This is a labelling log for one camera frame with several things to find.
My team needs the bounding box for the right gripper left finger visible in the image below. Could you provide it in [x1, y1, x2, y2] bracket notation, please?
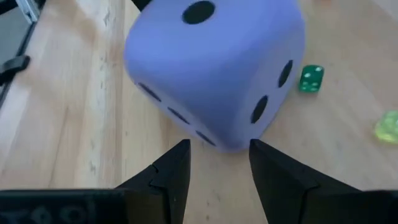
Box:
[113, 139, 192, 224]

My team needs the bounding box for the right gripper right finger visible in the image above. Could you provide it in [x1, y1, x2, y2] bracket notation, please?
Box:
[248, 138, 360, 224]

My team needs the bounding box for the purple foam die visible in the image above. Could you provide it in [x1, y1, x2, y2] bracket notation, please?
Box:
[123, 0, 307, 154]

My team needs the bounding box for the small green die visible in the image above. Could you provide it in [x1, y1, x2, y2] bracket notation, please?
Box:
[298, 64, 325, 93]

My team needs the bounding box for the small lime die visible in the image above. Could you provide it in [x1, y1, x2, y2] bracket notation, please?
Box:
[374, 110, 398, 144]

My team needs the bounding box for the black plastic object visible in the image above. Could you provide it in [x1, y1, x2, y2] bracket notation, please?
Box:
[130, 0, 153, 12]

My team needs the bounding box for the black frame clip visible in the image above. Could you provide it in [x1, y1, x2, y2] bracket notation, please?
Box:
[0, 55, 31, 85]

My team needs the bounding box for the black aluminium table frame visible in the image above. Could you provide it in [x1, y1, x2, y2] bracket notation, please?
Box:
[0, 0, 46, 106]

